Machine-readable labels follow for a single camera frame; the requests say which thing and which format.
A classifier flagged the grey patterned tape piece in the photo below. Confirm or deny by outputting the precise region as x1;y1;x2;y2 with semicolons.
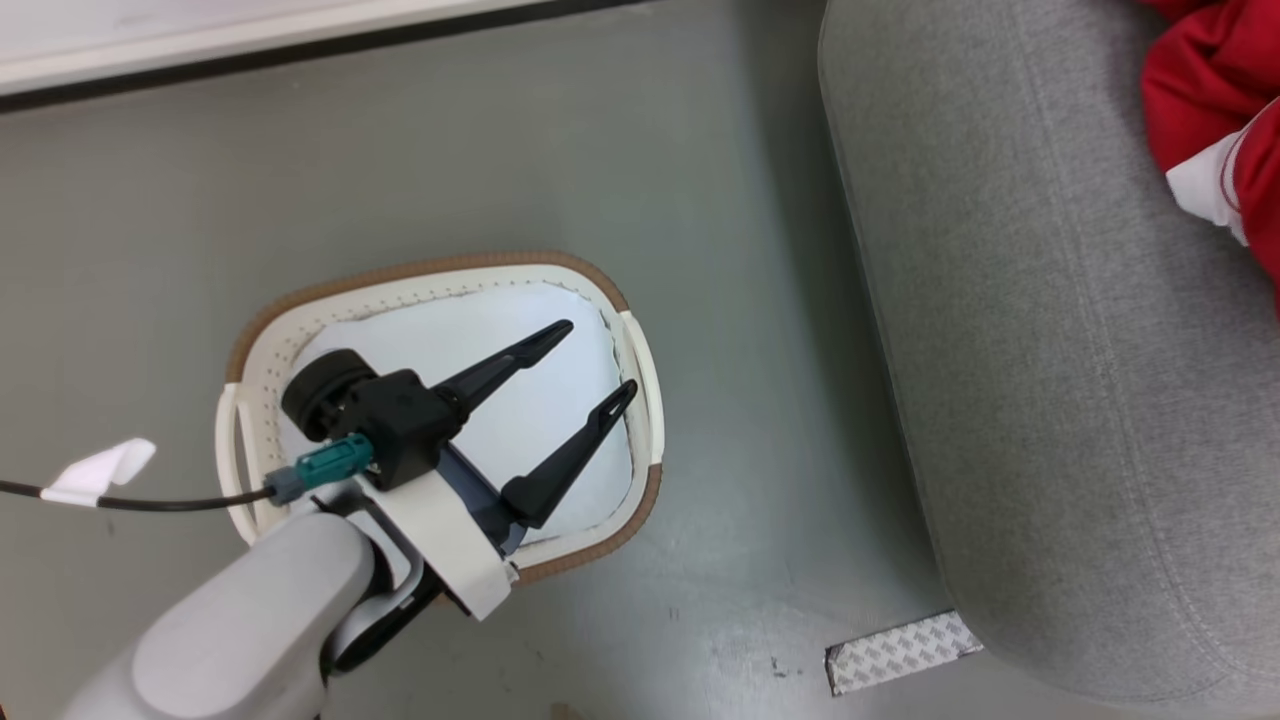
825;612;985;697

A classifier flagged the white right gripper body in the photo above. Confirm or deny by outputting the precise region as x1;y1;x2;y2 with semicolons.
350;444;528;622

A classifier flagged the red and white garment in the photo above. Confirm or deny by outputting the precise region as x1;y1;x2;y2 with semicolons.
1140;0;1280;321

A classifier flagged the white basket with brown rim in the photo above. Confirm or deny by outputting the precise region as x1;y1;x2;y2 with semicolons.
215;250;666;589

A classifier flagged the white cable tag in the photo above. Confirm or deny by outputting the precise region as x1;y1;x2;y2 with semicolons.
40;438;158;508

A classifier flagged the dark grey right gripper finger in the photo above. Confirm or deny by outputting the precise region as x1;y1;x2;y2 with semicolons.
436;319;576;422
499;379;639;530

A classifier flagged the black cable with teal connector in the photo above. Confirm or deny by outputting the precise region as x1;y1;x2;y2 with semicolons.
0;432;377;514

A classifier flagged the grey fabric sofa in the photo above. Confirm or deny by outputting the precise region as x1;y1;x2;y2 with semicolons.
818;0;1280;704

